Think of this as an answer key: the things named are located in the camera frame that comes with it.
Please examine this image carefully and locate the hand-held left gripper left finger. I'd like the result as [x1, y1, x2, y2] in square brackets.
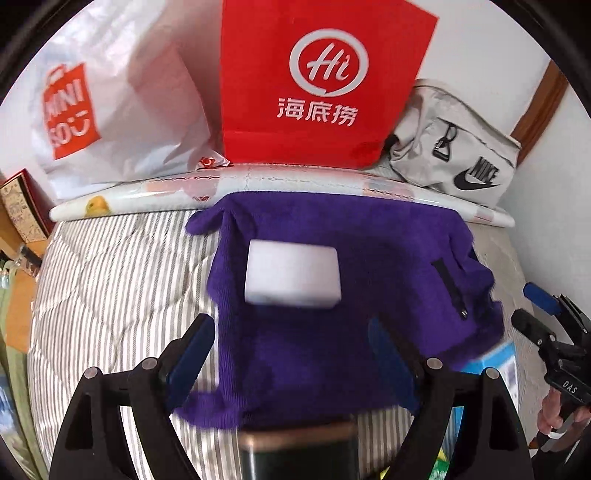
[48, 314, 218, 480]

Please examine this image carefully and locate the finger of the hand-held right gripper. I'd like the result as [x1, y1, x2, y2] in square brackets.
[512, 309, 555, 348]
[523, 282, 563, 315]

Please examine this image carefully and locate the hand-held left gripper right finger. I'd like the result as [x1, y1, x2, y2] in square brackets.
[368, 318, 536, 480]

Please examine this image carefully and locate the white rectangular box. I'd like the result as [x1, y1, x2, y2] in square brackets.
[244, 240, 343, 308]

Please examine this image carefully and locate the dark green tin box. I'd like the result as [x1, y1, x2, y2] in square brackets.
[238, 418, 361, 480]

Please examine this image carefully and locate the person's right hand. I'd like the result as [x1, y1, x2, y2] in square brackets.
[538, 388, 573, 435]

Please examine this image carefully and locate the blue cardboard box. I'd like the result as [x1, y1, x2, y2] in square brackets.
[455, 342, 519, 444]

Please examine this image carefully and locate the purple towel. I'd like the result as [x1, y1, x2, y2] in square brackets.
[178, 191, 505, 431]

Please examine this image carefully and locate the white rolled printed mat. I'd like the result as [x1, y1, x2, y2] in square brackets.
[50, 162, 515, 228]

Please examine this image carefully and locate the green cloth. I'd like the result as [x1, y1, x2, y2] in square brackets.
[0, 258, 47, 480]

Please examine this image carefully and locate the grey waist bag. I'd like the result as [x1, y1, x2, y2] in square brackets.
[385, 78, 522, 208]

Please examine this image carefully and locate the brown patterned box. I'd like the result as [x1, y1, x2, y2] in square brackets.
[0, 170, 55, 244]

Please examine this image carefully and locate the white plastic shopping bag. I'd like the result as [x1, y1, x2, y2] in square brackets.
[30, 0, 232, 202]

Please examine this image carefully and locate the red paper bag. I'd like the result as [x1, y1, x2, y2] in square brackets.
[221, 0, 439, 169]

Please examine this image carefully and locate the wooden door frame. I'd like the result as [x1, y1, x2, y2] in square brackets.
[510, 60, 571, 167]

